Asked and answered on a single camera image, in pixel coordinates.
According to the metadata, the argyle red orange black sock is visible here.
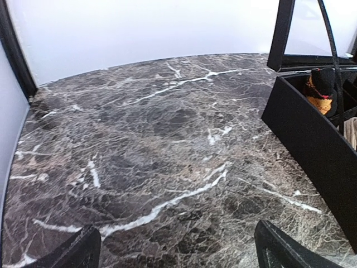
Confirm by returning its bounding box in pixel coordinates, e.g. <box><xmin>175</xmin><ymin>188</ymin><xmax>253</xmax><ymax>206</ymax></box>
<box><xmin>303</xmin><ymin>68</ymin><xmax>337</xmax><ymax>117</ymax></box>

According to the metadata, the black display case glass lid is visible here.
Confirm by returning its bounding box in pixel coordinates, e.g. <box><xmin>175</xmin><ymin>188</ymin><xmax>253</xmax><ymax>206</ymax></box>
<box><xmin>262</xmin><ymin>1</ymin><xmax>356</xmax><ymax>248</ymax></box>

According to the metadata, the left black frame post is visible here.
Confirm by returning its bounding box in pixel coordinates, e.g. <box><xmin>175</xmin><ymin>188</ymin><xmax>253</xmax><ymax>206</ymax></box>
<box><xmin>1</xmin><ymin>0</ymin><xmax>37</xmax><ymax>104</ymax></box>

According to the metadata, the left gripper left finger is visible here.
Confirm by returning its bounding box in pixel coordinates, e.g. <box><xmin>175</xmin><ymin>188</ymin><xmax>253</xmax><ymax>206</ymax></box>
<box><xmin>52</xmin><ymin>224</ymin><xmax>101</xmax><ymax>267</ymax></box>

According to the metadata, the tan brown sock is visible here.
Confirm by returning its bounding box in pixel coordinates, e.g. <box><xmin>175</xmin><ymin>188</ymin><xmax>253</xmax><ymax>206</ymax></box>
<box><xmin>344</xmin><ymin>117</ymin><xmax>357</xmax><ymax>149</ymax></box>

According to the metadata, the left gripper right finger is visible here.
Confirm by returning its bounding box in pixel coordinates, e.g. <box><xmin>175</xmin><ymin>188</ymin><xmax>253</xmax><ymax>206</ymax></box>
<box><xmin>254</xmin><ymin>220</ymin><xmax>340</xmax><ymax>268</ymax></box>

